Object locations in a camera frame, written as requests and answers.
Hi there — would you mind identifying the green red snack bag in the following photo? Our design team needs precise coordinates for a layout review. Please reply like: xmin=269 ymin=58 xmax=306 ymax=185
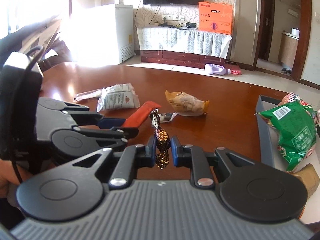
xmin=279 ymin=92 xmax=319 ymax=125

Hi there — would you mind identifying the white printed snack packet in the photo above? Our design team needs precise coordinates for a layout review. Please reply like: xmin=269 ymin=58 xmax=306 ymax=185
xmin=97 ymin=83 xmax=140 ymax=112

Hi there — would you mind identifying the brown gold candy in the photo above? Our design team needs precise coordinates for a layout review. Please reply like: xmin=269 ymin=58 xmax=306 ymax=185
xmin=149 ymin=109 xmax=171 ymax=170

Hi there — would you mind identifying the tan bread package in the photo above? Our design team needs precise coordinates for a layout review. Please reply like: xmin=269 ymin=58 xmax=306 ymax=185
xmin=165 ymin=90 xmax=210 ymax=116

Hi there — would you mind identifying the orange red snack bar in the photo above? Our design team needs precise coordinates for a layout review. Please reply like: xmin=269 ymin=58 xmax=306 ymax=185
xmin=121 ymin=101 xmax=161 ymax=128

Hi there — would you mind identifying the tv stand with white cloth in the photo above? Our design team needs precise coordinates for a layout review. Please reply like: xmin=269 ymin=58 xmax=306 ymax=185
xmin=137 ymin=27 xmax=232 ymax=69

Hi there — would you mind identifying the person left hand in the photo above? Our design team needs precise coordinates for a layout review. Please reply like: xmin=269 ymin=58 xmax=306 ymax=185
xmin=0 ymin=160 xmax=32 ymax=198

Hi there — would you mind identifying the green chip bag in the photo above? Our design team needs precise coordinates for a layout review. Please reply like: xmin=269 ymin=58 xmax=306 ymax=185
xmin=258 ymin=101 xmax=317 ymax=173

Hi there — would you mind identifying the small silver candy packet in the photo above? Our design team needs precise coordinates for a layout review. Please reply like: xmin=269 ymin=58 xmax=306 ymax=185
xmin=158 ymin=112 xmax=177 ymax=123

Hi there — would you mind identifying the grey white tray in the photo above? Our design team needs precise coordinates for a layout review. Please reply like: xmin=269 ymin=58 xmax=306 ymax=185
xmin=255 ymin=95 xmax=319 ymax=230

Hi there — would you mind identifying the tan small snack packet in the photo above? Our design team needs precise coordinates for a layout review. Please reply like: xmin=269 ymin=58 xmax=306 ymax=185
xmin=291 ymin=163 xmax=319 ymax=199

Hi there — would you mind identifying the orange gift box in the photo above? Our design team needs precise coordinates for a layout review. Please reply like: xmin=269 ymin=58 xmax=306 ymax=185
xmin=199 ymin=2 xmax=233 ymax=35

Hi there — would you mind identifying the kitchen cabinet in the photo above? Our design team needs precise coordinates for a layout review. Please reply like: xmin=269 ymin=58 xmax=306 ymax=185
xmin=278 ymin=31 xmax=299 ymax=69

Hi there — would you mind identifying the purple white bottle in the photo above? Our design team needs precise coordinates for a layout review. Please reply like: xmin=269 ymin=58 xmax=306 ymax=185
xmin=204 ymin=63 xmax=231 ymax=75

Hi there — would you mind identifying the white chest freezer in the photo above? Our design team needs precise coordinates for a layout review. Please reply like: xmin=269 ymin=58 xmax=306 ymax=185
xmin=62 ymin=4 xmax=135 ymax=68

